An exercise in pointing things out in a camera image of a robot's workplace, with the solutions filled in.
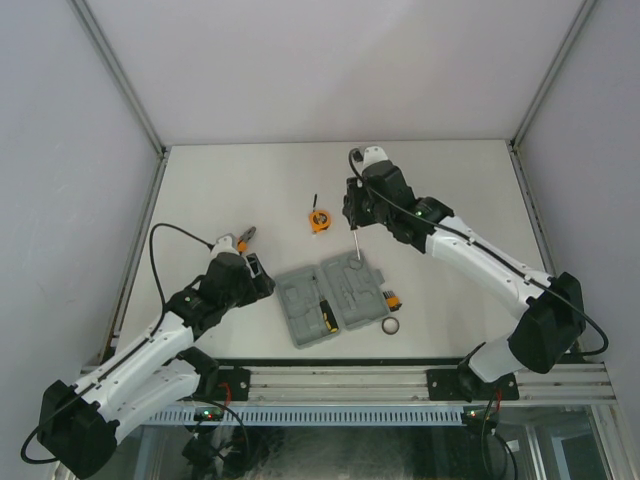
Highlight black yellow screwdriver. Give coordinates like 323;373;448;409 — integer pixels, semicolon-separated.
312;276;338;333
352;228;362;261

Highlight grey plastic tool case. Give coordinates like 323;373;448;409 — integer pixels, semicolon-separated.
275;250;391;349

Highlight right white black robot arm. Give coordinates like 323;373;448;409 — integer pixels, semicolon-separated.
342;168;587;401

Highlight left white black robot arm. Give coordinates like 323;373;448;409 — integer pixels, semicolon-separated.
28;252;275;479

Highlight orange black pliers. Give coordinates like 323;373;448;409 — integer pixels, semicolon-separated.
236;226;256;253

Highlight orange tape measure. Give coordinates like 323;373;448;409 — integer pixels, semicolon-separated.
309;209;331;234

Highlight orange hex key set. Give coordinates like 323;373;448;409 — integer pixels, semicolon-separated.
383;290;402;312

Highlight black tape roll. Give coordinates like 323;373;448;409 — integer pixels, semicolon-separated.
381;316;400;335

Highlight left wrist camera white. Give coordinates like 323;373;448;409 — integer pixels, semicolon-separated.
210;234;239;259

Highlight right black camera cable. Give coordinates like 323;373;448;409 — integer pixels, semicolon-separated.
347;146;610;357

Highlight black camera cable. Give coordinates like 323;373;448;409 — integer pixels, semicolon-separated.
19;222;216;464
347;146;610;357

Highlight left black camera cable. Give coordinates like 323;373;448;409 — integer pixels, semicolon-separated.
19;222;216;464

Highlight aluminium front rail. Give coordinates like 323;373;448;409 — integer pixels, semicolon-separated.
214;364;616;405

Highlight blue slotted cable duct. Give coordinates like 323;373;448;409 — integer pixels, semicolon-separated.
145;405;465;427

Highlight right aluminium frame post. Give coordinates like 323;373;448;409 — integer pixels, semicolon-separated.
508;0;599;151

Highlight aluminium frame post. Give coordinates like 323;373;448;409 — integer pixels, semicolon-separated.
67;0;169;159
508;0;599;151

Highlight left aluminium frame post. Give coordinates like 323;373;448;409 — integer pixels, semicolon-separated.
67;0;169;159

